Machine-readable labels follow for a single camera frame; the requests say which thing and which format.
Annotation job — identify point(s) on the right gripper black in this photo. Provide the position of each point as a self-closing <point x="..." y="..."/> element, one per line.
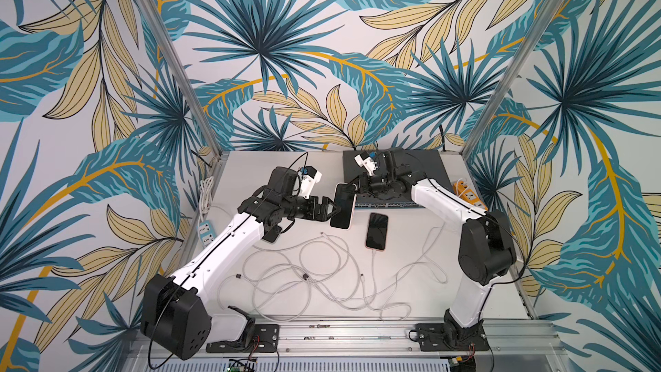
<point x="365" y="184"/>

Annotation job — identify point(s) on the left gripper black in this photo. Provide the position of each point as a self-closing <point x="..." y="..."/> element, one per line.
<point x="312" y="207"/>

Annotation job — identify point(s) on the phone with white case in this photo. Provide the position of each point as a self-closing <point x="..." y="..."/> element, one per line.
<point x="344" y="200"/>

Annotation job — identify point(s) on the phone with pink case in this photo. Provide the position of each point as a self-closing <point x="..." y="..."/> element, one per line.
<point x="376" y="238"/>

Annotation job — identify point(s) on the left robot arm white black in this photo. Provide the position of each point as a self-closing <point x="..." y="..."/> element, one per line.
<point x="182" y="312"/>

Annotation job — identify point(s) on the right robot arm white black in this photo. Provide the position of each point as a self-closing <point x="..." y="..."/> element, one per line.
<point x="486" y="249"/>

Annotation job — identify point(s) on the phone with light blue case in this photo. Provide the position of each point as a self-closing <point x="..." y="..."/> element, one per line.
<point x="273" y="234"/>

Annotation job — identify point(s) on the orange power strip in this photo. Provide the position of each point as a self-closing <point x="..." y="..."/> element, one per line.
<point x="466" y="193"/>

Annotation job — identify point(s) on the teal power strip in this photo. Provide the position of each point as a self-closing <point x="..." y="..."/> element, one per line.
<point x="206" y="233"/>

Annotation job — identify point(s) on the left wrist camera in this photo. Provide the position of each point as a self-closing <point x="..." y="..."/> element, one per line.
<point x="309" y="177"/>

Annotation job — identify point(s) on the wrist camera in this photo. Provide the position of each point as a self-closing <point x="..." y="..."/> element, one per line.
<point x="309" y="177"/>
<point x="366" y="161"/>

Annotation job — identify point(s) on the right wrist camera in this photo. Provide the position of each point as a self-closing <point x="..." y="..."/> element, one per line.
<point x="366" y="161"/>

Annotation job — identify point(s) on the grey network switch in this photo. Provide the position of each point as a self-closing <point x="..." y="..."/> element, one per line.
<point x="427" y="161"/>

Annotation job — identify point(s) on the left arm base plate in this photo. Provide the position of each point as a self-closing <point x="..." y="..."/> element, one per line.
<point x="259" y="338"/>

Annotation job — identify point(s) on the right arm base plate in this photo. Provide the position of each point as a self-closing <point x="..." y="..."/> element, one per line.
<point x="441" y="337"/>

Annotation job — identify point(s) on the aluminium front rail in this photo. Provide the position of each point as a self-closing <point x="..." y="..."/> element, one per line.
<point x="373" y="338"/>

